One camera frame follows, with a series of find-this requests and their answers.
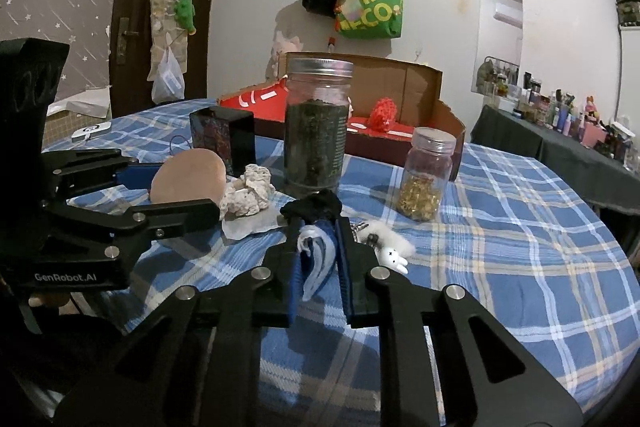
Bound pink plush bunny on wall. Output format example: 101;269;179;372
267;30;304;80

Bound blue plaid tablecloth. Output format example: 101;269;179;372
44;100;639;426

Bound dark brown door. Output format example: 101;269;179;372
108;0;212;117

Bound large glass jar dark tea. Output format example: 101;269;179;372
283;55;354;197

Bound white fluffy bunny keychain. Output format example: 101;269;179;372
354;220;416;275

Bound dark patterned gift box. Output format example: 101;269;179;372
189;106;256;178

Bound blue white cloth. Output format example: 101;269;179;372
296;219;337;301

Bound black fabric scrunchie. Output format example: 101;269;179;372
280;188;343;225

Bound white wardrobe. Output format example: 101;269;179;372
616;26;640;134

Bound white plastic bag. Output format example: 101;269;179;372
151;48;186;105

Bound dark cloth side table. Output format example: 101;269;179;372
471;105;640;216

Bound green plush dinosaur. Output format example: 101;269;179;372
174;0;196;36

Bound round tan powder puff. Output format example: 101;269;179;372
150;148;227;205

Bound red bath pouf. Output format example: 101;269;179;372
367;98;398;132

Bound cardboard box red lining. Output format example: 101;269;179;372
218;52;465;180

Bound wall mirror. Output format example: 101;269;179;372
472;0;524;96

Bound small glass jar yellow contents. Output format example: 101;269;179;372
396;127;456;222

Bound green tote bag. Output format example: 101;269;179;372
334;0;404;40

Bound cream crochet scrunchie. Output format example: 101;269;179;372
220;164;276;218

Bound white miffy cloth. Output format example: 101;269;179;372
221;206;286;242

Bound suitcase on wardrobe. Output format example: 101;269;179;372
615;0;640;27

